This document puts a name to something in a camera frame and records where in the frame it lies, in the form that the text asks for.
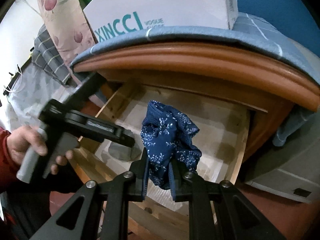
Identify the grey plaid pillow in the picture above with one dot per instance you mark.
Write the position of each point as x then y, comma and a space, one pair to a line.
47, 58

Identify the blue checked cloth cover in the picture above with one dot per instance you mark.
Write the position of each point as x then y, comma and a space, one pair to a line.
250, 33

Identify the dark blue floral underwear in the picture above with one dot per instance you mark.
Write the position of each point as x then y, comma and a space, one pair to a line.
168, 134

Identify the wooden drawer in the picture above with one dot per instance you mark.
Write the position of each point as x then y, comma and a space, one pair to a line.
223, 131

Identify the red sleeve forearm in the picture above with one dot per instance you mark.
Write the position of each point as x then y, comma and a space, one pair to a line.
8, 168

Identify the brown wooden nightstand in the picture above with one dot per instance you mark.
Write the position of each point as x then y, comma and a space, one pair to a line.
266, 85

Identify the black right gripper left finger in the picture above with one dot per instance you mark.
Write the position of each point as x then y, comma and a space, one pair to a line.
99, 211

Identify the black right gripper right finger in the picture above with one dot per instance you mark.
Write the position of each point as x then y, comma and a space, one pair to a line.
217, 210

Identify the white patterned bed sheet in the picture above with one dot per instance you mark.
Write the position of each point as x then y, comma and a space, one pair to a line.
30, 93

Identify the pink floral pillow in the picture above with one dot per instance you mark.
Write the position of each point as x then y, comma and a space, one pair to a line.
67, 26

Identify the white XINCCI shoe box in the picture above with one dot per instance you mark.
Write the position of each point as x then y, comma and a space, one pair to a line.
111, 18

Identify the grey plastic box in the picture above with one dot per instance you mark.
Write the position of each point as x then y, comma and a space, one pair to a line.
291, 172

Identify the left hand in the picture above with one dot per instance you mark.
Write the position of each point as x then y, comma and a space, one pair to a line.
24, 137

